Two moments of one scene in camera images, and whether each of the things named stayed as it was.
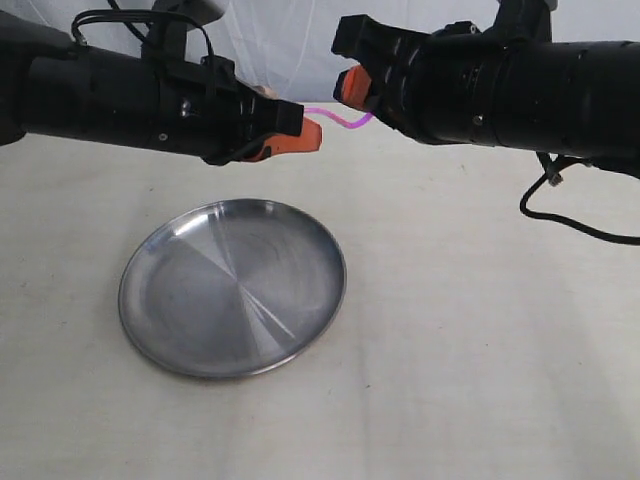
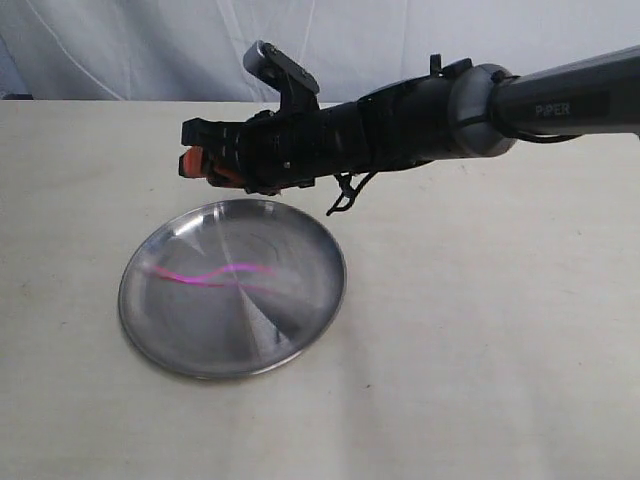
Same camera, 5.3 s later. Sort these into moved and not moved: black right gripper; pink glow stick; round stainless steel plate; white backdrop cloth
Moved: pink glow stick; black right gripper
Not moved: round stainless steel plate; white backdrop cloth
